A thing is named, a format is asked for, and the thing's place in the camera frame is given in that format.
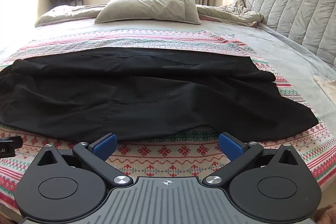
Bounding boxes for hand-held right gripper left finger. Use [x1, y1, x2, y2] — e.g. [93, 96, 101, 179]
[36, 133, 133, 186]

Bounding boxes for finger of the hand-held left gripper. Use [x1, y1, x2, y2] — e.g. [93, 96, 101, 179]
[0, 136, 23, 159]

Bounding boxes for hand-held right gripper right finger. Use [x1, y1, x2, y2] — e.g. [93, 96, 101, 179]
[203, 132, 300, 186]

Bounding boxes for black pants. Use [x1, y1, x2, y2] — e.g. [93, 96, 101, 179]
[0, 47, 319, 143]

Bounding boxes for patterned printed blanket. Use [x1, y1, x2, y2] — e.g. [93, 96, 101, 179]
[0, 28, 336, 211]

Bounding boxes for grey bed sheet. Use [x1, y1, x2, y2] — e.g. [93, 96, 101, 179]
[0, 13, 336, 135]

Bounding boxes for beige cloth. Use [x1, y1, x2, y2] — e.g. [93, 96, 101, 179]
[313, 74, 336, 102]

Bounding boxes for person's fuzzy clothing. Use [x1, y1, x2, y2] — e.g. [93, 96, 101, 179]
[314, 203, 336, 224]

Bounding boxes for grey crumpled duvet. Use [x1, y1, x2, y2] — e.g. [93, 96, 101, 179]
[35, 0, 265, 28]

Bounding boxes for grey pillow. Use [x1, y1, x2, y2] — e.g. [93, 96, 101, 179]
[94, 0, 202, 24]

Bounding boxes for grey quilted headboard cover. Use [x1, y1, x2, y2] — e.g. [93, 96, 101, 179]
[234, 0, 336, 68]

